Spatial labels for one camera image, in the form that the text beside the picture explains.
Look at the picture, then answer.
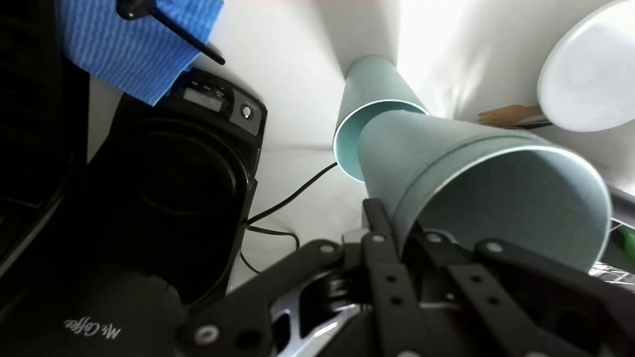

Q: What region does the black coffee maker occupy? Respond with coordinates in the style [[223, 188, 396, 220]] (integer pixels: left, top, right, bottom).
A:
[[0, 65, 271, 357]]

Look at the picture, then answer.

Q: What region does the blue cleaning cloth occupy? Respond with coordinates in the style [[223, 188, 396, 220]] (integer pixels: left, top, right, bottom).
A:
[[57, 0, 227, 107]]

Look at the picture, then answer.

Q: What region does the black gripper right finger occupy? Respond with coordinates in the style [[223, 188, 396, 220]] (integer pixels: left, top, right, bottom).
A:
[[404, 226, 635, 357]]

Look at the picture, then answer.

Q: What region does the teal blue plastic cup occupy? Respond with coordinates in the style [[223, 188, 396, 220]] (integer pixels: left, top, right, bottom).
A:
[[332, 53, 434, 184], [356, 107, 614, 273]]

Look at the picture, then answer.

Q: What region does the black coffee maker cord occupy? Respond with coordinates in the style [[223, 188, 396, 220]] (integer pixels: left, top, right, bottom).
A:
[[239, 160, 342, 275]]

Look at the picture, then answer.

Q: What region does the white plate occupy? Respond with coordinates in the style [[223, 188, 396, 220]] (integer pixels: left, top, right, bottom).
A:
[[537, 0, 635, 135]]

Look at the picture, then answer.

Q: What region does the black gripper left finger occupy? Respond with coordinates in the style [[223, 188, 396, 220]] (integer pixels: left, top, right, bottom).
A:
[[178, 196, 434, 357]]

